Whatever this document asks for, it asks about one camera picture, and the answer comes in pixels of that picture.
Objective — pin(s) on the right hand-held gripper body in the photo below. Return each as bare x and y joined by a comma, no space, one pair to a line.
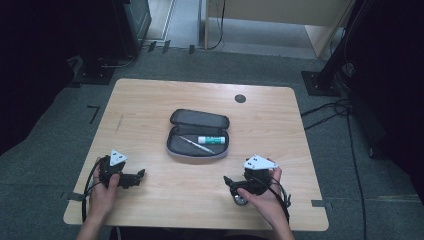
255,180

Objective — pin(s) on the person's right hand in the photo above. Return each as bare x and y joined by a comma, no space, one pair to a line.
266,203

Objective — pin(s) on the green white glue stick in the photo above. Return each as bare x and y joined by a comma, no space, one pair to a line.
211,140

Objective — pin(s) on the grey tape strip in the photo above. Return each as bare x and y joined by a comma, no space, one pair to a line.
321,203
75,196

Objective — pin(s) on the short black tape mark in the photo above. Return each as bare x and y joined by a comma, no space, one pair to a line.
151,46
191,49
166,46

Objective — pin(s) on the dark round table grommet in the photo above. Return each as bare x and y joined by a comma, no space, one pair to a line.
240,98

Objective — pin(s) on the black slanted stand with base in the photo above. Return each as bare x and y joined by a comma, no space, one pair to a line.
325,78

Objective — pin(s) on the grey zip pencil case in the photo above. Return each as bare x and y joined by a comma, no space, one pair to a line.
198,133

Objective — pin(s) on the black tape corner mark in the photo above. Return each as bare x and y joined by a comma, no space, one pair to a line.
95,111

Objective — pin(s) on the person's left hand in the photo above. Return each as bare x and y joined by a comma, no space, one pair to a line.
101,200

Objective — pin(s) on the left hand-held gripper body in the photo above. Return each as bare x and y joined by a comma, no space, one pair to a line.
110,168

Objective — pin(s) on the dark curtain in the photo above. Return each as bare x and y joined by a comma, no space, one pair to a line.
393,83
33,66

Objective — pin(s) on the clear ballpoint pen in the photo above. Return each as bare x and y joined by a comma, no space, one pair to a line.
196,144

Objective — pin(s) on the light wooden cabinet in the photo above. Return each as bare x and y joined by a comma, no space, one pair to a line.
283,10

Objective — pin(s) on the black stand with base plate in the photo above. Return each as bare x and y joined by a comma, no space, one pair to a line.
100,66

